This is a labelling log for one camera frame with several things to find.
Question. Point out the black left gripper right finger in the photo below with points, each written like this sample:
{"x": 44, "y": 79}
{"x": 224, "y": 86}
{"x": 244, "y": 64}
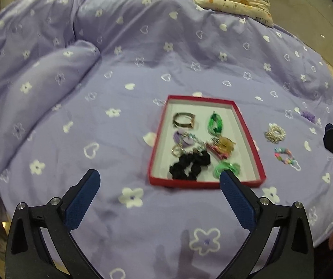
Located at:
{"x": 292, "y": 253}

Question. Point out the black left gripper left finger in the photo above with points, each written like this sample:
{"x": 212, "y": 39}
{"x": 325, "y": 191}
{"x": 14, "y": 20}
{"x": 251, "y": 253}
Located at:
{"x": 27, "y": 255}

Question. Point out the black fabric scrunchie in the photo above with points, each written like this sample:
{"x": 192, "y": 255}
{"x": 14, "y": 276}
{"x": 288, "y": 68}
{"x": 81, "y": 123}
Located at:
{"x": 189, "y": 165}

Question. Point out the red jewelry box tray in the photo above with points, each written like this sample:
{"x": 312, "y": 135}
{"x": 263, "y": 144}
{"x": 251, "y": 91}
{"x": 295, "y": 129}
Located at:
{"x": 205, "y": 118}

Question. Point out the gold and pink hair clip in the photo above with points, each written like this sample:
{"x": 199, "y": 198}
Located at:
{"x": 221, "y": 146}

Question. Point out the cream patterned pillow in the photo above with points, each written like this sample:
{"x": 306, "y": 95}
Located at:
{"x": 233, "y": 1}

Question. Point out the purple disc keychain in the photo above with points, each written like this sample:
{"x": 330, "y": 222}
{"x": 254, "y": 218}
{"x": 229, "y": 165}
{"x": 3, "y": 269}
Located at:
{"x": 185, "y": 143}

